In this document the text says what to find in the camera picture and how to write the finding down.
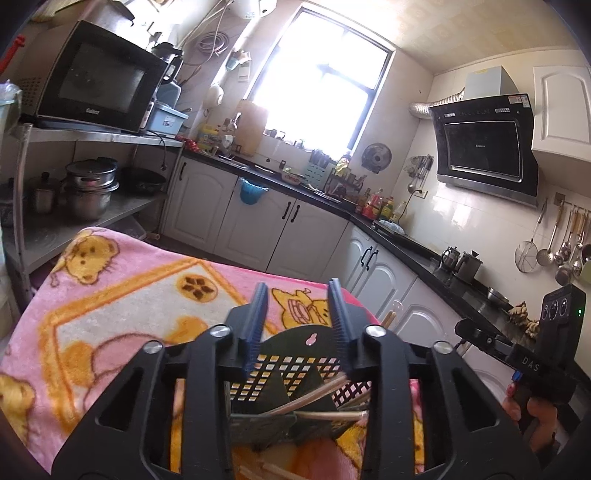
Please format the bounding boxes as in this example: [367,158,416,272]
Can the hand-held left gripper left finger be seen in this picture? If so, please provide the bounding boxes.
[52,281,269,480]

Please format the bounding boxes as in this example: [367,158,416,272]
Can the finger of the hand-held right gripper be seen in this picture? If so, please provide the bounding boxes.
[455,318,513,365]

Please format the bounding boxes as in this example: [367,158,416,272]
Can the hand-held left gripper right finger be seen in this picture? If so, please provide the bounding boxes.
[327,278,546,480]

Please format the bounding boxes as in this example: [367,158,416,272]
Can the dark green utensil basket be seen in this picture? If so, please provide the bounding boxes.
[222,323,375,453]

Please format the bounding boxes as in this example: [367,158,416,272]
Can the bunch of chopsticks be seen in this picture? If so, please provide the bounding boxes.
[261,373,371,422]

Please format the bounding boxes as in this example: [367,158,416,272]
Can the person's right hand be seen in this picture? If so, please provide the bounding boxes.
[502,385,561,462]

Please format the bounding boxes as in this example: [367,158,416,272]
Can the steel bowl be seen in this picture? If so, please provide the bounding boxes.
[486,286,512,308]

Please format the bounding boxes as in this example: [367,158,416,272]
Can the ginger roots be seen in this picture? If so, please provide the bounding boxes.
[508,301,541,340]

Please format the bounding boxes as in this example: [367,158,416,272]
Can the large steel kettle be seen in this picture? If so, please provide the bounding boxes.
[457,250,483,283]

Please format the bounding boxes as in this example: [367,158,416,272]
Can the row of hanging ladles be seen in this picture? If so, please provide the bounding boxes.
[536,196,591,287]

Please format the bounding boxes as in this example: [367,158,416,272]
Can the cluster of condiment bottles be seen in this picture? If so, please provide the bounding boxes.
[355,187,407,222]

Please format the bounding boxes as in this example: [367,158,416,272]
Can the dark spice rack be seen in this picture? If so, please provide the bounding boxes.
[325,171,365,204]

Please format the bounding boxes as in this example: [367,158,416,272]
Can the blue hanging bin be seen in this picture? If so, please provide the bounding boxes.
[239,178,269,205]

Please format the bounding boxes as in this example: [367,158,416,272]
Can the pink cartoon blanket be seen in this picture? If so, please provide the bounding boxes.
[0,226,426,480]

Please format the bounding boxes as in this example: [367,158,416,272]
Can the teal knife block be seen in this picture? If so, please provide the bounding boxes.
[308,148,331,188]

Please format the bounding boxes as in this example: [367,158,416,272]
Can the black wok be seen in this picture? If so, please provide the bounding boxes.
[119,166,168,195]

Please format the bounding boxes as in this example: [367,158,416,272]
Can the wooden cutting board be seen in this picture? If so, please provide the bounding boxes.
[235,99,269,157]

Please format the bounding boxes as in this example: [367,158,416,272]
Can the black range hood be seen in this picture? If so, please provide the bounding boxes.
[427,65,541,208]

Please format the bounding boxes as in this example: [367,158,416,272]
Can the stacked steel pots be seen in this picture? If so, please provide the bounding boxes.
[62,157,121,220]

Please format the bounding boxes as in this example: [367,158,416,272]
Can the light blue plastic box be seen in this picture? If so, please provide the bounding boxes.
[150,102,189,137]

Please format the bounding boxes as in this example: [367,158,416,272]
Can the kitchen window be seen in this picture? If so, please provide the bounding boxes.
[247,4,395,160]

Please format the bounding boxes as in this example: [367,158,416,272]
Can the small lidded steel pot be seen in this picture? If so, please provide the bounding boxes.
[28,172,61,214]

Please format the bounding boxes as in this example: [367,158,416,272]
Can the metal shelf rack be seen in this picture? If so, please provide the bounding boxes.
[0,122,185,315]

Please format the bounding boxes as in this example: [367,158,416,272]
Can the black blender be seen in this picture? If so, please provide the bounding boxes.
[152,41,184,104]

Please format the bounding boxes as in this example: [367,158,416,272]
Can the black microwave oven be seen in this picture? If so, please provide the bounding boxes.
[21,19,169,134]

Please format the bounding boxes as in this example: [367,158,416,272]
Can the white water heater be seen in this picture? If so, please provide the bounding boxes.
[231,0,278,19]

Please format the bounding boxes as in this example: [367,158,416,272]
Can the wire mesh strainer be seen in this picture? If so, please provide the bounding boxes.
[515,198,550,273]

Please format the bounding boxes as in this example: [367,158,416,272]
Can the round wall exhaust fan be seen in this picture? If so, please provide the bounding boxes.
[361,142,393,174]

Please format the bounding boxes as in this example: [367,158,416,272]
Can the wall rack of small tools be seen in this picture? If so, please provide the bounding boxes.
[409,154,435,195]

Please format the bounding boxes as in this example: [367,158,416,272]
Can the aluminium exhaust duct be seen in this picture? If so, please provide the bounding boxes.
[409,90,467,118]

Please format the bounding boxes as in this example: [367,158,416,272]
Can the white wall cabinet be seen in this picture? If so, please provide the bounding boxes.
[531,65,591,167]

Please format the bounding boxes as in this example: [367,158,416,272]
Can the coiled hose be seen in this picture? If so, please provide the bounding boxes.
[196,30,229,58]

